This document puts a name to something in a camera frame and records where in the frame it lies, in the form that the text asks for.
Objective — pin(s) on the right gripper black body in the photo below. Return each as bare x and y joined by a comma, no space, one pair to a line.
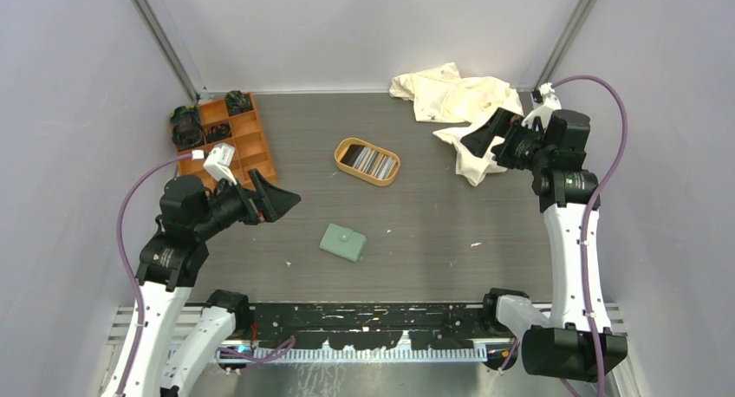
521,146

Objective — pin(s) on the orange compartment organizer tray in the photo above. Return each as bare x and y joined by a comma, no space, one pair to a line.
243,131

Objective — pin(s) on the green card holder wallet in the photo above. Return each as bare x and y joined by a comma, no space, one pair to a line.
343,242

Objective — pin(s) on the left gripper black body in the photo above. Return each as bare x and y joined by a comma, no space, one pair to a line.
236,203

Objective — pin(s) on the stack of credit cards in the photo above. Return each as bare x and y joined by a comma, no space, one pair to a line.
369,161

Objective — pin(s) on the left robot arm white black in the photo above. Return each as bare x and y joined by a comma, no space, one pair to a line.
190,215

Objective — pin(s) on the cream crumpled cloth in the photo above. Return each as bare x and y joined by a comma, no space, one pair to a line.
442,95

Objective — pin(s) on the dark bundle outside tray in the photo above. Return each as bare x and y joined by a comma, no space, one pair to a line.
185,113

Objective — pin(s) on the tan oval card tray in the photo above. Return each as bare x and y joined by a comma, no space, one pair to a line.
341,149

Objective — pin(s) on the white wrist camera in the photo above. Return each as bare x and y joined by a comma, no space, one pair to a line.
546,103
218,161

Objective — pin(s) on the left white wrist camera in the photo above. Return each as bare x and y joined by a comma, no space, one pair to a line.
218,161

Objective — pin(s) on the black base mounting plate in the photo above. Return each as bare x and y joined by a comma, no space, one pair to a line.
369,326

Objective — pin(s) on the dark bundle top compartment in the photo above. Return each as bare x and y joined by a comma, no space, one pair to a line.
238,102

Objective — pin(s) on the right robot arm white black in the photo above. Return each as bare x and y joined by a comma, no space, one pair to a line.
574,341

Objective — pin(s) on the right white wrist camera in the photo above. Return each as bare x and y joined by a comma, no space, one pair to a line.
546,103

